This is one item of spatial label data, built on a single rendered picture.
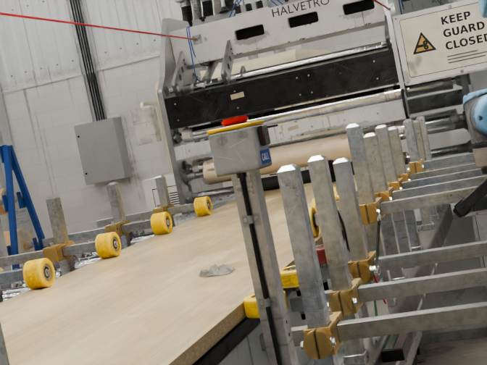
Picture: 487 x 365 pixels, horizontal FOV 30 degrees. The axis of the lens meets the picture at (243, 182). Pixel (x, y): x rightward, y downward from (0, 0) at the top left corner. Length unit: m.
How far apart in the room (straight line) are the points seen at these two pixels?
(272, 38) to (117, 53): 7.45
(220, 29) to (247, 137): 3.56
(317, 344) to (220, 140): 0.45
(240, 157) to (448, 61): 3.07
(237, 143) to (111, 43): 10.84
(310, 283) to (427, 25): 2.85
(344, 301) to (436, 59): 2.62
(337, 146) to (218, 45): 0.90
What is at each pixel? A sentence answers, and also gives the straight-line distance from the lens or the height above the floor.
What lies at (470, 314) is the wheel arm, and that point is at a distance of 1.62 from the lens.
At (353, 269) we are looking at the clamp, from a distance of 2.07.
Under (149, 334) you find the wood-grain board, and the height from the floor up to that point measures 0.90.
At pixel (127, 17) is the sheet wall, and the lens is 12.04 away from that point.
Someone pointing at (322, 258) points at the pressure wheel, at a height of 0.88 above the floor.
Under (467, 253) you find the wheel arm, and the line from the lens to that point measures 2.11.
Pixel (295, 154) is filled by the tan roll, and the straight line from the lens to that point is 4.47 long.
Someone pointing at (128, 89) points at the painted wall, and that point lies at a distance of 12.02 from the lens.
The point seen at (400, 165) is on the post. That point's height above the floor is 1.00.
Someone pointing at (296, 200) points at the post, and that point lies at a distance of 1.58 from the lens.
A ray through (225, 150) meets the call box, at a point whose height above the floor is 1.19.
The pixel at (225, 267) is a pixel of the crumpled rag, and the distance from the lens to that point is 2.08.
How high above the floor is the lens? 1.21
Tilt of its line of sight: 3 degrees down
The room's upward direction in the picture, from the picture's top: 11 degrees counter-clockwise
